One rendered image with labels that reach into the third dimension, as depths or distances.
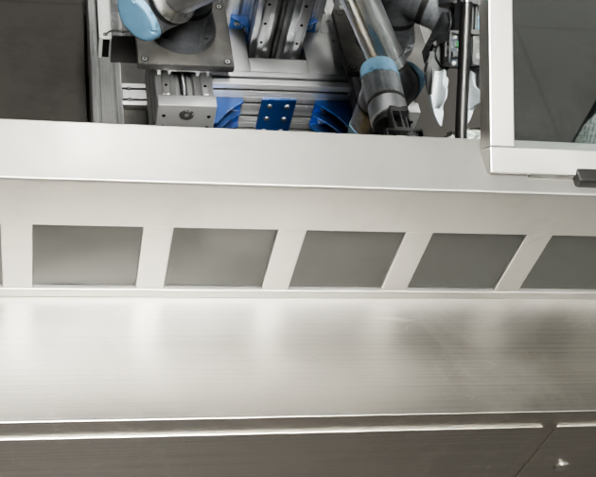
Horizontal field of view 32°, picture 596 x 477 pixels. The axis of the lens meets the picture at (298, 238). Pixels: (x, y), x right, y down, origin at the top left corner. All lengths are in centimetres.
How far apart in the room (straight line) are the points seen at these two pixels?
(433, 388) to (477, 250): 18
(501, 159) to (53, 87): 247
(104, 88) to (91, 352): 204
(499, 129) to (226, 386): 43
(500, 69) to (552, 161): 12
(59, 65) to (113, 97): 45
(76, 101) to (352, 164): 238
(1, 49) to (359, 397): 259
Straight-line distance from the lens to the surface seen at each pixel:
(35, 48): 366
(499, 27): 125
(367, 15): 215
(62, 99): 350
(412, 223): 122
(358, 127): 213
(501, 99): 123
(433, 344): 132
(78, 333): 125
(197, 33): 247
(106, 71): 327
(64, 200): 113
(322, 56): 270
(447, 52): 180
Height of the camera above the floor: 250
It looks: 51 degrees down
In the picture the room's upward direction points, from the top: 18 degrees clockwise
